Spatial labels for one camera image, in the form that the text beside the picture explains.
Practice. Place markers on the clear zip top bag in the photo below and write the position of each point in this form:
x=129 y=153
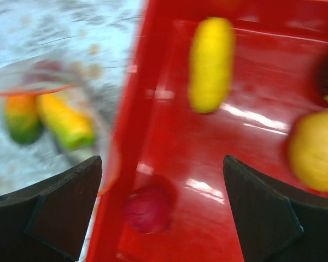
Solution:
x=23 y=165

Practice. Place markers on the purple grape bunch toy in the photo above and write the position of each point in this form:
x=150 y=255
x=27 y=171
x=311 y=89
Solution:
x=42 y=71

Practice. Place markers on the yellow corn cob toy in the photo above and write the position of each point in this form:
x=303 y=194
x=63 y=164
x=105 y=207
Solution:
x=211 y=64

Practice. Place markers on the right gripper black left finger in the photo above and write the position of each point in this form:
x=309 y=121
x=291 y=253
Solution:
x=48 y=220

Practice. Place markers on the red plastic tray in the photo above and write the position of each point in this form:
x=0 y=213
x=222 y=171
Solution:
x=163 y=142

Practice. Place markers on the orange fruit toy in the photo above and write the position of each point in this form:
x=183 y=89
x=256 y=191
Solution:
x=308 y=150

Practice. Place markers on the red apple toy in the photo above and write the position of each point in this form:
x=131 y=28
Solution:
x=149 y=209

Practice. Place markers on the yellow orange mango toy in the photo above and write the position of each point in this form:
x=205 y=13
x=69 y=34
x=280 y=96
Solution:
x=71 y=128

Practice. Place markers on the green orange mango toy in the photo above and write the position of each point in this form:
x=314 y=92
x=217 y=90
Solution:
x=21 y=119

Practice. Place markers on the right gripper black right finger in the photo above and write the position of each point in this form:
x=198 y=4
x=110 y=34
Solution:
x=274 y=220

